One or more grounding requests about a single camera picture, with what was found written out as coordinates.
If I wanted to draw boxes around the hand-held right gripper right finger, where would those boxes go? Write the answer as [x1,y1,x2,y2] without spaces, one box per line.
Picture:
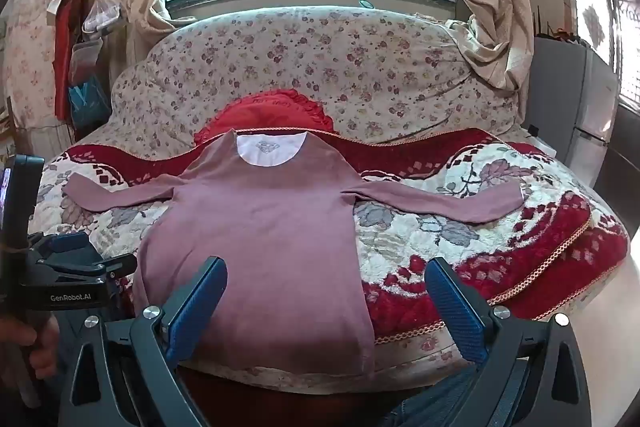
[424,257,594,427]

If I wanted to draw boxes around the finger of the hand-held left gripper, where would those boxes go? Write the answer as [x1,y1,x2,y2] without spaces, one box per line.
[36,253,139,281]
[29,231,95,259]

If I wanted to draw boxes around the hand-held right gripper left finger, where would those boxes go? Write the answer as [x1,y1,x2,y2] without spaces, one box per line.
[59,256,229,427]

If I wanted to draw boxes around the dusty pink long-sleeve top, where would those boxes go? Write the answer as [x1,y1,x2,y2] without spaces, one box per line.
[62,130,527,379]

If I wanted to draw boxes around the person's left hand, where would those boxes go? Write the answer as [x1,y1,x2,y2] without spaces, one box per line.
[0,311,62,376]

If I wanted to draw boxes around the red and white floral blanket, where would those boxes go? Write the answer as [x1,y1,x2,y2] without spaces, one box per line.
[27,126,632,380]

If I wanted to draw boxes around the person's jeans leg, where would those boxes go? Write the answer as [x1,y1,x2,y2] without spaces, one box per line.
[379,366,482,427]

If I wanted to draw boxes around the blue plastic bag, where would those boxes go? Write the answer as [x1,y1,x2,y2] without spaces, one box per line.
[67,74,112,128]

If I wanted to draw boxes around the dark red cloth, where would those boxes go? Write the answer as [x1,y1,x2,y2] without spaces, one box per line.
[176,366,437,427]

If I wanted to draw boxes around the red hanging cloth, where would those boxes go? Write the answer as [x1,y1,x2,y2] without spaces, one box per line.
[52,0,90,124]

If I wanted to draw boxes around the floral hanging cloth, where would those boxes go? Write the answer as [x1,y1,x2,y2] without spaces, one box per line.
[4,0,76,134]

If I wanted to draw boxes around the red ruffled pillow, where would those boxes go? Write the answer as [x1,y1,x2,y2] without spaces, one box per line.
[194,89,341,146]

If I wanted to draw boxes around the clear plastic bag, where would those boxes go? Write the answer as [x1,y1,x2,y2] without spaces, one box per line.
[81,0,124,36]

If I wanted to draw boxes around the grey refrigerator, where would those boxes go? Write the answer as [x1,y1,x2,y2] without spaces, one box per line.
[524,34,622,194]

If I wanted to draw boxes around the side window with grille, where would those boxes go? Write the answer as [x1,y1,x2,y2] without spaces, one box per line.
[549,0,640,110]

